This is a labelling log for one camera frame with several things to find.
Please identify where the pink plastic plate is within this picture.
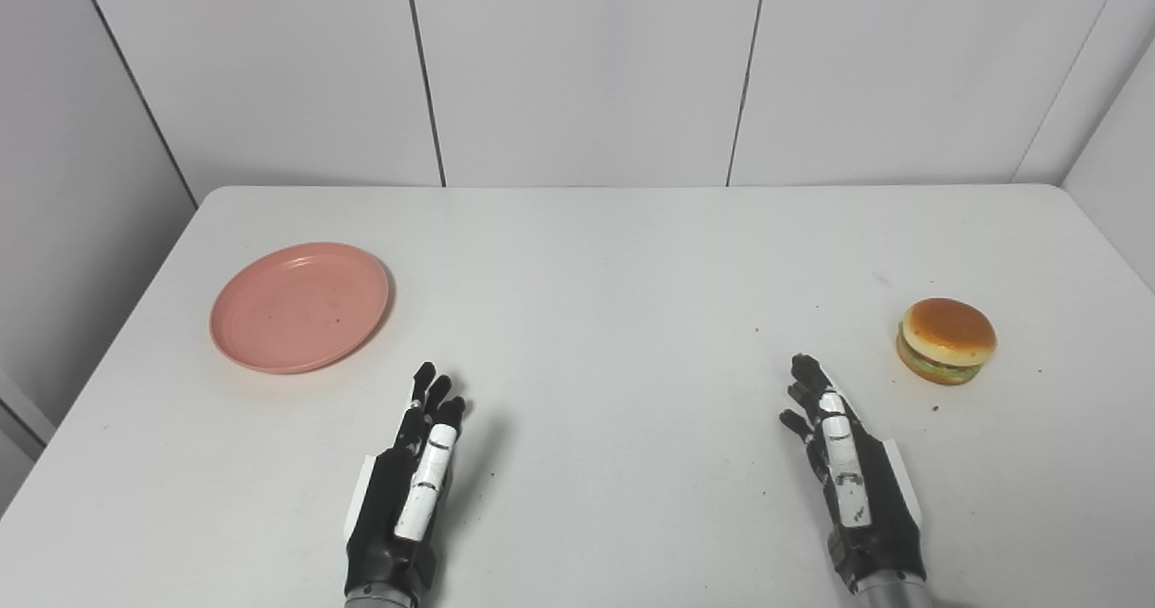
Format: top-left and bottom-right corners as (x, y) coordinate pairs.
(209, 243), (392, 375)

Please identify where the toy hamburger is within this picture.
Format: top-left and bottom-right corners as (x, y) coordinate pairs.
(896, 298), (998, 386)

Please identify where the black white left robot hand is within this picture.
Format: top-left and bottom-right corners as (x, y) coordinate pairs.
(343, 362), (467, 602)

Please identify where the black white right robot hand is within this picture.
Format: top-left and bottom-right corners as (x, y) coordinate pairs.
(780, 353), (928, 593)

